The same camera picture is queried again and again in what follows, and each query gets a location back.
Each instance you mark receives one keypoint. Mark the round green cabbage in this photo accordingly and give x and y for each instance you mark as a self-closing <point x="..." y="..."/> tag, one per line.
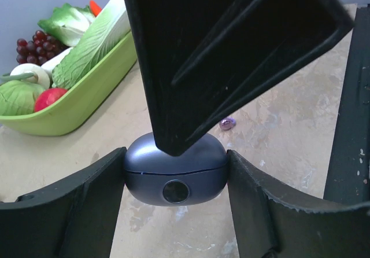
<point x="18" y="97"/>

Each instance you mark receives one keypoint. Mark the purple earbud charging case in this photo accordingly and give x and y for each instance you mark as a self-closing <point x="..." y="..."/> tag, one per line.
<point x="156" y="178"/>

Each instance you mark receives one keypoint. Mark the orange carrot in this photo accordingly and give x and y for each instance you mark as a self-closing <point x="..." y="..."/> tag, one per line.
<point x="95" y="8"/>

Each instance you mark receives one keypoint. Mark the green plastic basket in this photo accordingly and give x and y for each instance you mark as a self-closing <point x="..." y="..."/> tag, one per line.
<point x="82" y="100"/>

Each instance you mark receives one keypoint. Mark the long green white cabbage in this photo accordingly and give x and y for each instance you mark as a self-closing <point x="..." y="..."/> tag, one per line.
<point x="106" y="31"/>

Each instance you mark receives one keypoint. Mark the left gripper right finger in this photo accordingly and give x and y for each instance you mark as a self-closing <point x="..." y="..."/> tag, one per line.
<point x="272" y="219"/>

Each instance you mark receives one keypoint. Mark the purple earbud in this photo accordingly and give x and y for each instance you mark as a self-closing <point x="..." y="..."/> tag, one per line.
<point x="227" y="123"/>

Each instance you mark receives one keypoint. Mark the dark red grape bunch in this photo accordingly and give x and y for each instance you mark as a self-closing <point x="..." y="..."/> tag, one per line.
<point x="41" y="48"/>

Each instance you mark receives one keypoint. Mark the green lettuce head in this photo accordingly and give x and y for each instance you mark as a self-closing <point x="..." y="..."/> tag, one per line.
<point x="68" y="23"/>

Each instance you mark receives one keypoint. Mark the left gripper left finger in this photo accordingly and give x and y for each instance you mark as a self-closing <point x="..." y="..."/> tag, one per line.
<point x="73" y="217"/>

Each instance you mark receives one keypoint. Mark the white radish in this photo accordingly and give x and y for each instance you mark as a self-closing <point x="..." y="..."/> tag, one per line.
<point x="52" y="63"/>

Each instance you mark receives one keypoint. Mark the red apple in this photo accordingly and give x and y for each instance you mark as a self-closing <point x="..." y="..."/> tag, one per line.
<point x="48" y="97"/>

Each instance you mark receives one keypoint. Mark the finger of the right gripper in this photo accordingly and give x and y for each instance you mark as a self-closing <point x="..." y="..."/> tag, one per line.
<point x="202" y="60"/>

